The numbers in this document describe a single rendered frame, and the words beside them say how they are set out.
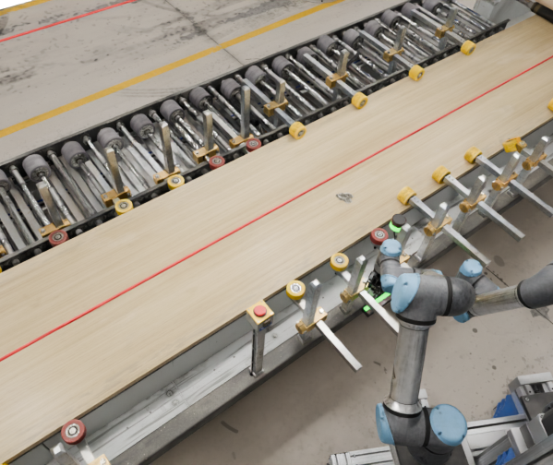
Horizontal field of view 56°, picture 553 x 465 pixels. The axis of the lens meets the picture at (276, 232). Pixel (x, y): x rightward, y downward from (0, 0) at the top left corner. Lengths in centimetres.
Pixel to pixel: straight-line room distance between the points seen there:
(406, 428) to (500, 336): 189
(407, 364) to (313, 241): 96
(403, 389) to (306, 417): 139
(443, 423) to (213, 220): 133
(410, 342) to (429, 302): 14
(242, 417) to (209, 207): 115
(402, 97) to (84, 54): 299
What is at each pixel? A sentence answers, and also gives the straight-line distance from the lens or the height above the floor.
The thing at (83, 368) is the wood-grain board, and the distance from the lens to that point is 216.
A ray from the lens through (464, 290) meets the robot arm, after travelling 157.
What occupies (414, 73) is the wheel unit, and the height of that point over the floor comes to 96.
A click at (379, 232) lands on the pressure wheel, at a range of 247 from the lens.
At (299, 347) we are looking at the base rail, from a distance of 234.
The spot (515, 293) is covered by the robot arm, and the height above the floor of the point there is 140.
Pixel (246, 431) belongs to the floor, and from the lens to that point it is 293.
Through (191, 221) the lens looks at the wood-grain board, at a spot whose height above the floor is 90.
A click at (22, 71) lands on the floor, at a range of 511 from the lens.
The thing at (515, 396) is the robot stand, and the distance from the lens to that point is 225.
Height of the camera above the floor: 281
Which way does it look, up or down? 53 degrees down
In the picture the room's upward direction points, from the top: 5 degrees clockwise
